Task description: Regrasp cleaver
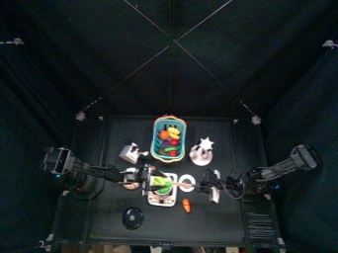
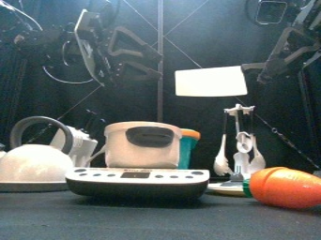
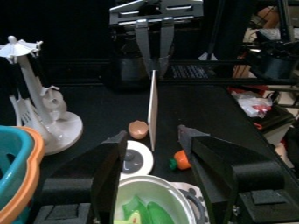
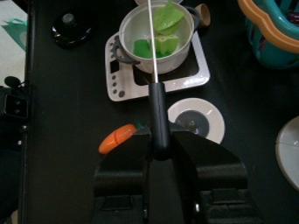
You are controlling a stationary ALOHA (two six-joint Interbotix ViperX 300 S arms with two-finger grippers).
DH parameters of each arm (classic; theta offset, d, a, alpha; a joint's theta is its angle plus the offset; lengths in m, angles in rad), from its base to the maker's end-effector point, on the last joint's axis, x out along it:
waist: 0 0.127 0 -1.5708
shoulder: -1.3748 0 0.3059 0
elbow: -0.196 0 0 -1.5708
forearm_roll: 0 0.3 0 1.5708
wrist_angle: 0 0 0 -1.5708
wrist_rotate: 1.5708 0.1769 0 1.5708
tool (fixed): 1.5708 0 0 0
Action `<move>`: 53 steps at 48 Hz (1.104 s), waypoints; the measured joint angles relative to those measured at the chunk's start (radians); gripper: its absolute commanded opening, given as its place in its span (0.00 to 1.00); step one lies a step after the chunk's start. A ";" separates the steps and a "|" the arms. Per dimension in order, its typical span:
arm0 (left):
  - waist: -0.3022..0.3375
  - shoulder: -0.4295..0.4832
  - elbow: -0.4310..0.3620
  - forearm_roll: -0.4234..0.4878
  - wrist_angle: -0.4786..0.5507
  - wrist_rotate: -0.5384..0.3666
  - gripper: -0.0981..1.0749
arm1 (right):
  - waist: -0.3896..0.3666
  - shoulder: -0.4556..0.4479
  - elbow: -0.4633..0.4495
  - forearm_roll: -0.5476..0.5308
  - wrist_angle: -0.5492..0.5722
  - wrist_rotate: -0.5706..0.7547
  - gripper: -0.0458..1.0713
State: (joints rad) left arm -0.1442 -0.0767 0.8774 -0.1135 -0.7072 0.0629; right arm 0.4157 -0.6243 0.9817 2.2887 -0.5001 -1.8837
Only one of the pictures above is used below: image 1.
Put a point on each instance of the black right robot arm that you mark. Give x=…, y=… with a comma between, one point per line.
x=281, y=166

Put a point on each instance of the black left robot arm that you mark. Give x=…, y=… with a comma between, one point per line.
x=72, y=164

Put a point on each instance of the green toy lettuce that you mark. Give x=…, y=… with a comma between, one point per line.
x=162, y=184

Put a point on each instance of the white toy cutting board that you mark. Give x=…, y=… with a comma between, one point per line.
x=162, y=199

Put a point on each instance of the tan round wooden plate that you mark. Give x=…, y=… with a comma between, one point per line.
x=130, y=185

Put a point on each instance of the orange toy carrot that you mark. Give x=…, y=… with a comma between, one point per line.
x=187, y=205

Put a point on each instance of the teal basket with orange rim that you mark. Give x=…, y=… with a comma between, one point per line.
x=156, y=154

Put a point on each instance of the white toy kitchen appliance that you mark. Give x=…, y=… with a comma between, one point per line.
x=130, y=153

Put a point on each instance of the red toy strawberry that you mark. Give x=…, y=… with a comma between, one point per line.
x=172, y=153

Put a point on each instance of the green toy vegetable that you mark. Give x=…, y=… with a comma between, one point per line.
x=163, y=151

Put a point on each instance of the black round disc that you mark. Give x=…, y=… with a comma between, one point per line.
x=132, y=218

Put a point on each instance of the purple toy eggplant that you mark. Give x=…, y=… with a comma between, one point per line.
x=166, y=143

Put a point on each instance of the red toy tomato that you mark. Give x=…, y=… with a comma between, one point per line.
x=175, y=142

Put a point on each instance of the orange toy fruit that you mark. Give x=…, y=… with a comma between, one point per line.
x=164, y=134

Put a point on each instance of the yellow toy banana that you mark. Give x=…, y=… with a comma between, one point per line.
x=174, y=132

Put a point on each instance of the grey frame corner bracket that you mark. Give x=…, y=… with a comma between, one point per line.
x=255, y=120
x=80, y=116
x=329, y=43
x=16, y=42

